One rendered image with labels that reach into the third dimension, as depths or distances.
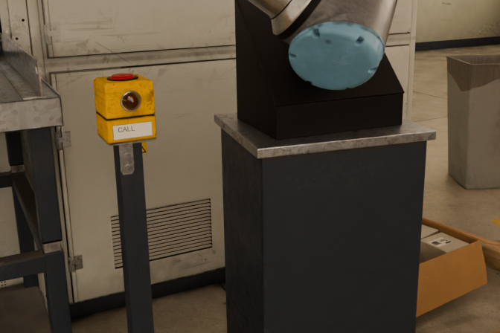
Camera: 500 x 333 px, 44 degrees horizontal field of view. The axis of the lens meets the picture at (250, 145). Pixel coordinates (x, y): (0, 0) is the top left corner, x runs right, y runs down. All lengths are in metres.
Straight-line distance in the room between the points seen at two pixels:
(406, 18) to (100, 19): 1.13
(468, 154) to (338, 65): 2.26
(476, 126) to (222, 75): 1.57
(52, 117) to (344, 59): 0.55
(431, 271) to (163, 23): 1.14
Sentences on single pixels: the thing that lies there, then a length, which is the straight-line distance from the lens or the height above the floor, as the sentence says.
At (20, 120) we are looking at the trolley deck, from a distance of 1.20.
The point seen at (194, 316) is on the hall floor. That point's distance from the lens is 2.07.
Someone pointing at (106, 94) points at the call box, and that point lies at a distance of 0.98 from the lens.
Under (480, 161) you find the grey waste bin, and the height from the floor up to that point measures 0.15.
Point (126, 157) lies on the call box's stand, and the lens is 1.03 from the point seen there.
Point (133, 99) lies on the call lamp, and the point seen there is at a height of 0.87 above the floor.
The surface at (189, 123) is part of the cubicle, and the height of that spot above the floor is 0.60.
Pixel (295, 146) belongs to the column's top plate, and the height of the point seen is 0.75.
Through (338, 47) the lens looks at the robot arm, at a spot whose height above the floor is 0.95.
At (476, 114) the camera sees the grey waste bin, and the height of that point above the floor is 0.39.
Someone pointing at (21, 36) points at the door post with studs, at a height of 0.90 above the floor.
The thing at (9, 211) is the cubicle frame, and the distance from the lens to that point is 1.96.
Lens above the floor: 1.05
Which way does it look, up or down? 15 degrees down
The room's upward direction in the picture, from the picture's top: 1 degrees counter-clockwise
